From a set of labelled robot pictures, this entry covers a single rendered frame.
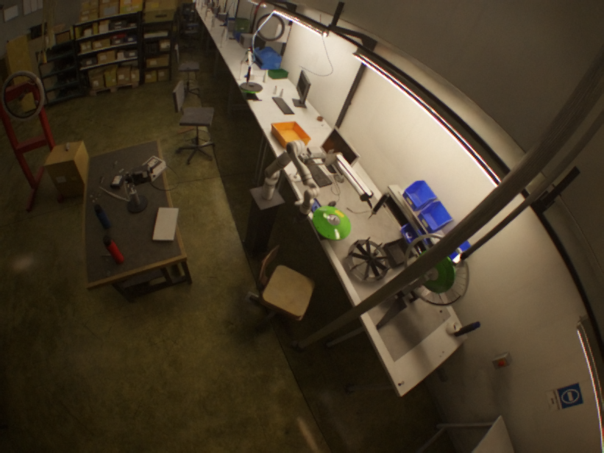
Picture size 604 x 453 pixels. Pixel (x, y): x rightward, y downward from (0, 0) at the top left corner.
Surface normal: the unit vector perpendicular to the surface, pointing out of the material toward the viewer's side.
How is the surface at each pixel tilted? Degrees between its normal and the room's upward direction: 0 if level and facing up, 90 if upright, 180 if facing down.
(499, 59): 90
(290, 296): 0
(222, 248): 0
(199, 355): 0
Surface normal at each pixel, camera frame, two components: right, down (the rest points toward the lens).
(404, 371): 0.26, -0.57
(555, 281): -0.88, 0.19
